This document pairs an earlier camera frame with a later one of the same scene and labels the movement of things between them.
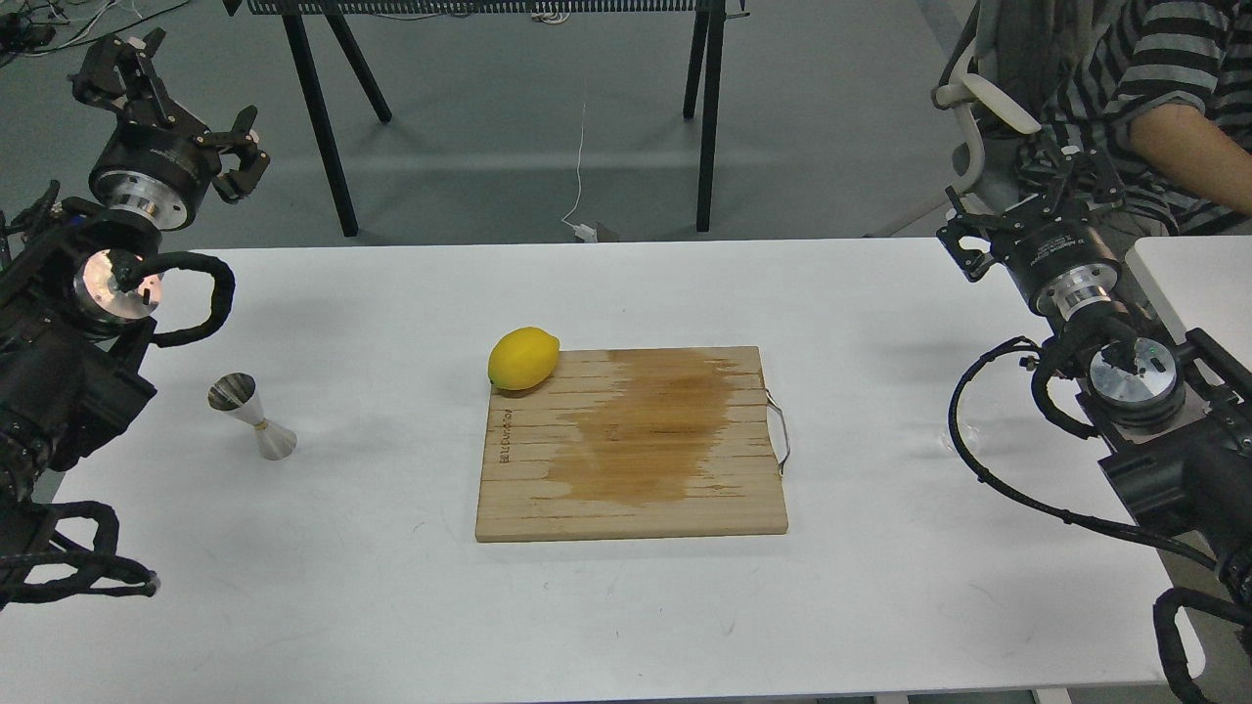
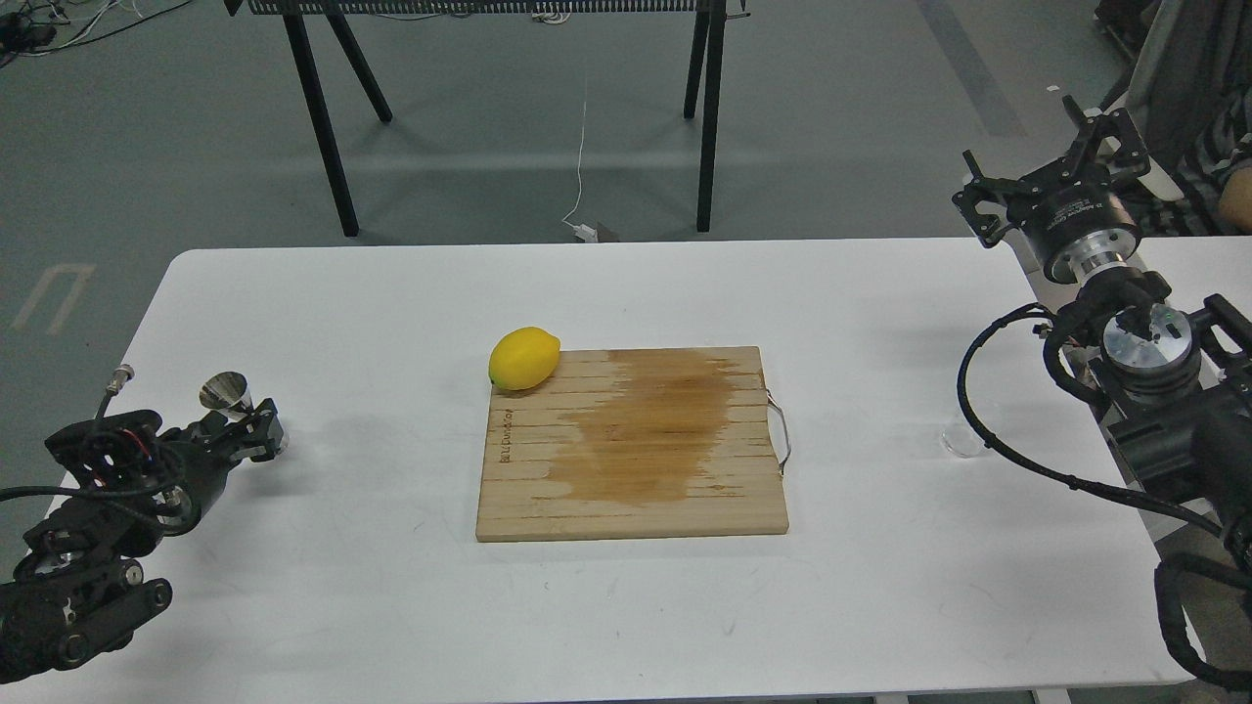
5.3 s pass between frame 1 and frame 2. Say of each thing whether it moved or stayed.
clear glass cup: stayed
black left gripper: moved
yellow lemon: stayed
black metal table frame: stayed
